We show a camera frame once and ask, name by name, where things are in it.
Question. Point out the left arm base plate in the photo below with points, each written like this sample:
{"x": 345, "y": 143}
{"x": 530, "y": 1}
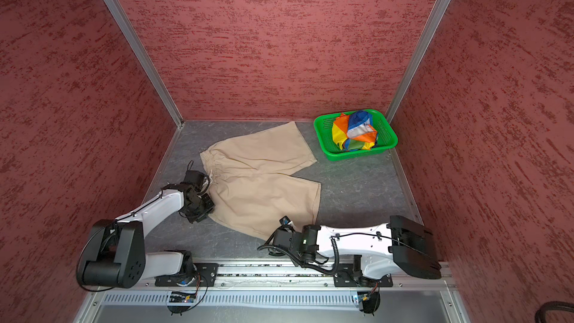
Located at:
{"x": 208, "y": 273}

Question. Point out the aluminium corner post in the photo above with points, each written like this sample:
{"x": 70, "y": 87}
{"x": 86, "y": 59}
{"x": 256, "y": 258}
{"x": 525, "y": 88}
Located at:
{"x": 129, "y": 32}
{"x": 435, "y": 17}

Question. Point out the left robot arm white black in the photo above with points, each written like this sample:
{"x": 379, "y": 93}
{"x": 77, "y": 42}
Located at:
{"x": 114, "y": 255}

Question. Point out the beige shorts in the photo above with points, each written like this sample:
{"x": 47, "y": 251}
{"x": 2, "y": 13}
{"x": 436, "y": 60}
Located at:
{"x": 253, "y": 183}

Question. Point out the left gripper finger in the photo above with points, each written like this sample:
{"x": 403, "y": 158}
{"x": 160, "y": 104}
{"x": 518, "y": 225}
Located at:
{"x": 207, "y": 205}
{"x": 198, "y": 216}

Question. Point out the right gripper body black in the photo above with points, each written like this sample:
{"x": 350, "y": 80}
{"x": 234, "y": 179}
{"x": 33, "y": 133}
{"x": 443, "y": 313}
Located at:
{"x": 295, "y": 253}

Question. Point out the right circuit board with wires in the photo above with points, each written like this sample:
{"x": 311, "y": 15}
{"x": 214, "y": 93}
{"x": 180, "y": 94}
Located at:
{"x": 369, "y": 302}

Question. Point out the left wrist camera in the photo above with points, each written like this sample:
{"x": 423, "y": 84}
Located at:
{"x": 197, "y": 179}

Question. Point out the green plastic basket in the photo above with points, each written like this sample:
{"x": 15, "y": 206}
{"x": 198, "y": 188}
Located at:
{"x": 387, "y": 139}

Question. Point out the left aluminium corner post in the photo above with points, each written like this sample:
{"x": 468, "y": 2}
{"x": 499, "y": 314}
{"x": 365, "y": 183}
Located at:
{"x": 129, "y": 32}

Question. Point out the slotted cable duct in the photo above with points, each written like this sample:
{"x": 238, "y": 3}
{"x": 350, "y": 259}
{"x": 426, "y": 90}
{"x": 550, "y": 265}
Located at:
{"x": 335, "y": 300}

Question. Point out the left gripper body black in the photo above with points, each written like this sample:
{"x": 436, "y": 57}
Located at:
{"x": 194, "y": 210}

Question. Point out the right aluminium corner post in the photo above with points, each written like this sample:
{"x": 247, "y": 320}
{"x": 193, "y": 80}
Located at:
{"x": 435, "y": 17}

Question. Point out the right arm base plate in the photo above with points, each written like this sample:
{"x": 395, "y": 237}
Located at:
{"x": 350, "y": 275}

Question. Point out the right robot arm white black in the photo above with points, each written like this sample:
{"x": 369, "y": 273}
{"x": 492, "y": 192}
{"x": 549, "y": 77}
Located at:
{"x": 365, "y": 256}

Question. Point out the multicolour shorts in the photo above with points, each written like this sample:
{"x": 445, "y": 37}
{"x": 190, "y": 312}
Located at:
{"x": 354, "y": 132}

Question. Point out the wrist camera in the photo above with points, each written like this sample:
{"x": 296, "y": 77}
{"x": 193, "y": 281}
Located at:
{"x": 286, "y": 223}
{"x": 197, "y": 179}

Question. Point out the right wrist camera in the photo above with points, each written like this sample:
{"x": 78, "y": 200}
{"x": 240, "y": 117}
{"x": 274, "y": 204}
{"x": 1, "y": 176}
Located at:
{"x": 286, "y": 223}

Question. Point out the circuit board with wires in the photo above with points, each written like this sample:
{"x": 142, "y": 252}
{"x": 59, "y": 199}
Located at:
{"x": 181, "y": 298}
{"x": 369, "y": 302}

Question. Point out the left circuit board with wires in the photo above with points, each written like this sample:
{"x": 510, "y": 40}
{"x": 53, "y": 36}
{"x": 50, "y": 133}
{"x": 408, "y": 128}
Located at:
{"x": 181, "y": 298}

